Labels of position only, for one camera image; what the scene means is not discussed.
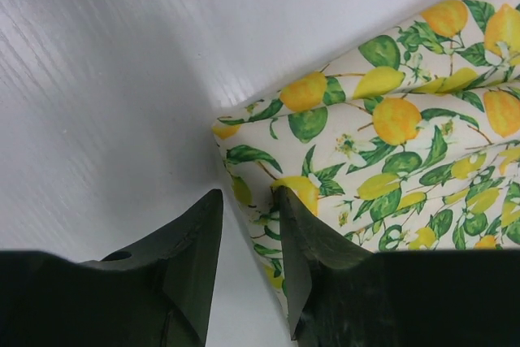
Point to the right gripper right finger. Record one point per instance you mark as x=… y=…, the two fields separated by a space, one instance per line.
x=339 y=294

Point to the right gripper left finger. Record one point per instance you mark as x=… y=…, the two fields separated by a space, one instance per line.
x=154 y=292

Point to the lemon print skirt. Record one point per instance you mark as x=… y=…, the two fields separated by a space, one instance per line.
x=409 y=141

